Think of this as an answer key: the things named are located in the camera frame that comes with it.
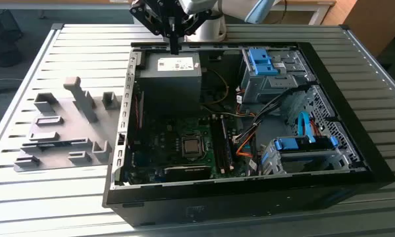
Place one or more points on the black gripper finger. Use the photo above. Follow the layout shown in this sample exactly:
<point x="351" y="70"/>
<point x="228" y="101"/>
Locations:
<point x="142" y="14"/>
<point x="197" y="22"/>

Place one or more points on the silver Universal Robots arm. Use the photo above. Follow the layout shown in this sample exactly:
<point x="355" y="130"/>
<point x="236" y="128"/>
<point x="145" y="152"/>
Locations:
<point x="210" y="29"/>

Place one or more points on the blue plastic drive latch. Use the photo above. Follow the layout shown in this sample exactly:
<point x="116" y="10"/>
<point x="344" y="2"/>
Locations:
<point x="265" y="70"/>
<point x="257" y="55"/>

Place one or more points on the grey power supply unit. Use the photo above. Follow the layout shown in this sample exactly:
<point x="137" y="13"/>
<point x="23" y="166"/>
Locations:
<point x="170" y="84"/>

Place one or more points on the grey metal drive cage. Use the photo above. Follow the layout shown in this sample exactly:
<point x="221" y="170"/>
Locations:
<point x="265" y="86"/>

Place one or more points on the black CPU socket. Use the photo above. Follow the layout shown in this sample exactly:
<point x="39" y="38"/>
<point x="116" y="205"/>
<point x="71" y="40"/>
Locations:
<point x="192" y="135"/>

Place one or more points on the silver CPU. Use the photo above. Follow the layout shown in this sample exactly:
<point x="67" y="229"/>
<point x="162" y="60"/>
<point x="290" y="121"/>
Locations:
<point x="190" y="145"/>

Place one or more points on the grey plastic parts rack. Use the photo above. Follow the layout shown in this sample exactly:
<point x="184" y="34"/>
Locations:
<point x="65" y="128"/>

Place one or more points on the white chair base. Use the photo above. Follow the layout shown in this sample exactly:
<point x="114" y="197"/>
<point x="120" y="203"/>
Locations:
<point x="0" y="84"/>

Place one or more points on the green motherboard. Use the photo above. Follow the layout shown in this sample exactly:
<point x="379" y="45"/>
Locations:
<point x="157" y="148"/>

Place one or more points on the brown wooden cabinet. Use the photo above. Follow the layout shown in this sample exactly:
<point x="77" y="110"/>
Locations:
<point x="375" y="24"/>

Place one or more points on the hard disk in blue carrier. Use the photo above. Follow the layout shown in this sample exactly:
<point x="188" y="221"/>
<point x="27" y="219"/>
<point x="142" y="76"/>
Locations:
<point x="286" y="143"/>

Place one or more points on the grey metal disk bay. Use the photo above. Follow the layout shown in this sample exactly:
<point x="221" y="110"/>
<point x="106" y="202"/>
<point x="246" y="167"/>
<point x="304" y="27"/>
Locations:
<point x="272" y="160"/>

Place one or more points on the black graphics card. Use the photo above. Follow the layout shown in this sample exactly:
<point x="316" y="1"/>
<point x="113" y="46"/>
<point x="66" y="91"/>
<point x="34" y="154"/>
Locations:
<point x="186" y="172"/>

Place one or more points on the black open PC case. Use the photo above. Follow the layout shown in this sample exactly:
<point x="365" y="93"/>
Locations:
<point x="249" y="202"/>

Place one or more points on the white frame wooden desk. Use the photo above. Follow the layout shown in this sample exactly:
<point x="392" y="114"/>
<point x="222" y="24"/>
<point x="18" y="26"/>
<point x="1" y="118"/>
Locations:
<point x="319" y="14"/>

